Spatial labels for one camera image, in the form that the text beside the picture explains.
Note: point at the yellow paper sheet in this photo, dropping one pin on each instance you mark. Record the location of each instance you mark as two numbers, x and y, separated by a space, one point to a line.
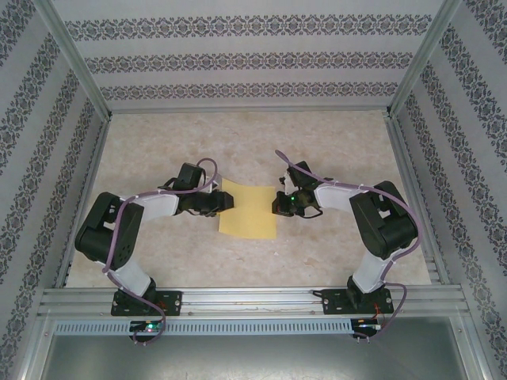
249 213

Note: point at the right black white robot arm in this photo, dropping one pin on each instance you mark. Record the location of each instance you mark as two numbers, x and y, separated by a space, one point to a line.
336 198

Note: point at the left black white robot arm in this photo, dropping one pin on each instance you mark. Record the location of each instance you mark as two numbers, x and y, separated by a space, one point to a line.
158 206

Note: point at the grey sheet metal panel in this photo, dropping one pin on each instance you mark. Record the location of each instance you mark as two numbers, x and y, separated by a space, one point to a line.
253 360

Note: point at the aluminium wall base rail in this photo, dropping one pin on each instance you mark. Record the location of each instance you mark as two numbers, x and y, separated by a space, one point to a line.
249 109

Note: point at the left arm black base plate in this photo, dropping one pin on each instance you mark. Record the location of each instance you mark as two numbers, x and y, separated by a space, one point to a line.
174 302

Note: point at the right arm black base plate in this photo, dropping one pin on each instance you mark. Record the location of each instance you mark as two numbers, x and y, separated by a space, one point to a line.
332 302

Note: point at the long aluminium mounting rail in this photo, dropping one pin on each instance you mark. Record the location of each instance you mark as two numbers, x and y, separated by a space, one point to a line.
245 301

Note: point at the aluminium side rail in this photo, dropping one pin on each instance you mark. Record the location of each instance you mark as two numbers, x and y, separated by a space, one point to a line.
414 198
86 198

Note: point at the aluminium frame post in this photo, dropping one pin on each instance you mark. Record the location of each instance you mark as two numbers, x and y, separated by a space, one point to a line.
76 59
421 59

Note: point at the aluminium lower frame beam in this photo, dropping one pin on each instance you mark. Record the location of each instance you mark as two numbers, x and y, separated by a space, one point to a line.
33 348
481 348

